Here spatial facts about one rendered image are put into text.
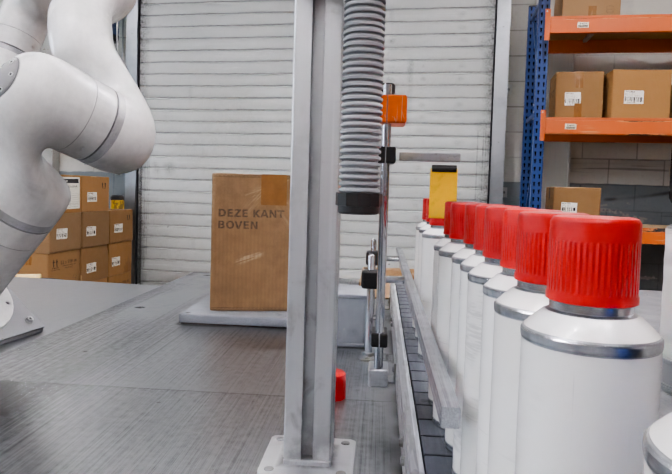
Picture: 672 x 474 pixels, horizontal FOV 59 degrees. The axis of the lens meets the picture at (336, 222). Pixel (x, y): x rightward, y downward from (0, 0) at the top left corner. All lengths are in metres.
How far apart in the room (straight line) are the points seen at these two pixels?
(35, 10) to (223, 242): 0.56
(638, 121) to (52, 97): 3.83
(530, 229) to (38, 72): 0.73
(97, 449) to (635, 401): 0.54
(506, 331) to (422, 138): 4.59
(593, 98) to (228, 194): 3.48
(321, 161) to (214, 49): 4.83
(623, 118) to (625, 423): 4.08
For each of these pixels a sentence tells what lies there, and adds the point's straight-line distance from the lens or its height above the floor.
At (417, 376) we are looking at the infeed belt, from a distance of 0.72.
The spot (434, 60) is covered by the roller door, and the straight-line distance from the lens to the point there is 4.95.
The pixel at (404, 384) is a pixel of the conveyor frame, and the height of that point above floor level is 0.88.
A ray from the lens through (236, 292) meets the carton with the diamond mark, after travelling 1.20.
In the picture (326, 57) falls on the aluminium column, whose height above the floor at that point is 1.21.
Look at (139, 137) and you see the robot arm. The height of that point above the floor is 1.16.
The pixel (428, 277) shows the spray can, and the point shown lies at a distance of 0.77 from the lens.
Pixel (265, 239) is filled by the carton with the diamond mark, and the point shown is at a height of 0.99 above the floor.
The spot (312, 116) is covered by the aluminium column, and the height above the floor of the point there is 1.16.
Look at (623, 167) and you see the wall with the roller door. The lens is 5.15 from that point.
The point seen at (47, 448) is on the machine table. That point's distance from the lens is 0.69.
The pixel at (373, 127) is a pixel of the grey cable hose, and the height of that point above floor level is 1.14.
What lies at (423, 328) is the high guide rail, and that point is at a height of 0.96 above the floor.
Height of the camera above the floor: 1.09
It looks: 3 degrees down
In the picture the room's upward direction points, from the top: 2 degrees clockwise
